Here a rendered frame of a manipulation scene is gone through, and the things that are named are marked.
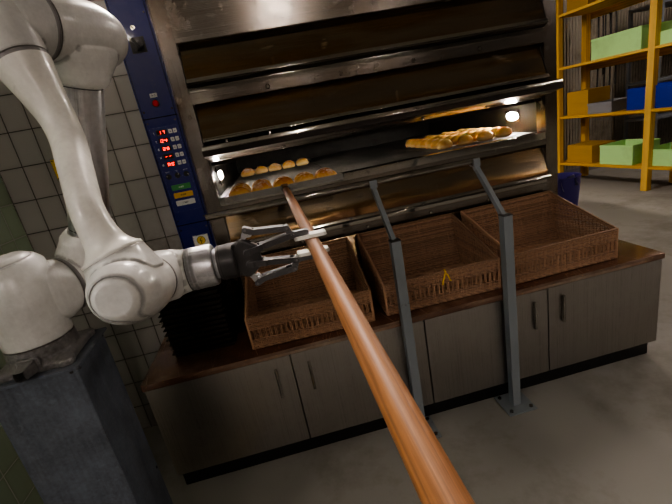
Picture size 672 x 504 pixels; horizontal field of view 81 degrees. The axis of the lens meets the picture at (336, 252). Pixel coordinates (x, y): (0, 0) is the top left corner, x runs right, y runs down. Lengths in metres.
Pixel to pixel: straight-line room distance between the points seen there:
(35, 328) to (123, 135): 1.18
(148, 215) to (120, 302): 1.50
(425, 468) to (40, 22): 0.97
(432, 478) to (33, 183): 2.18
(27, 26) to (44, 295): 0.58
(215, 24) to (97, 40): 1.07
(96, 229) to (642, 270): 2.22
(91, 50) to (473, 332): 1.70
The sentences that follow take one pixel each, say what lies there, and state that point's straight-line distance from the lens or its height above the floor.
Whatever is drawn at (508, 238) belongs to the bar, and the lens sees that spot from 1.79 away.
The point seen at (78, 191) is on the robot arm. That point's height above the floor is 1.40.
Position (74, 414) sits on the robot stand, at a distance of 1.23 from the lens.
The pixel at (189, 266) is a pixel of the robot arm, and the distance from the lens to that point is 0.83.
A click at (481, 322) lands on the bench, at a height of 0.46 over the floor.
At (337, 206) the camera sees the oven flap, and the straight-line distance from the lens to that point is 2.10.
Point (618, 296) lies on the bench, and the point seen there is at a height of 0.41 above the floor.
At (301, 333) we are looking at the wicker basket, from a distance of 1.75.
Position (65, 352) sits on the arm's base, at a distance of 1.20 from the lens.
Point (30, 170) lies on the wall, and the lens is 2.30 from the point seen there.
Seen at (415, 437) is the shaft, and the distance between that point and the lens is 0.32.
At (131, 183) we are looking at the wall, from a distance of 2.14.
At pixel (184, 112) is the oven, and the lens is 2.07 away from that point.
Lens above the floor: 1.43
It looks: 18 degrees down
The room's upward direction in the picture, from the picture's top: 11 degrees counter-clockwise
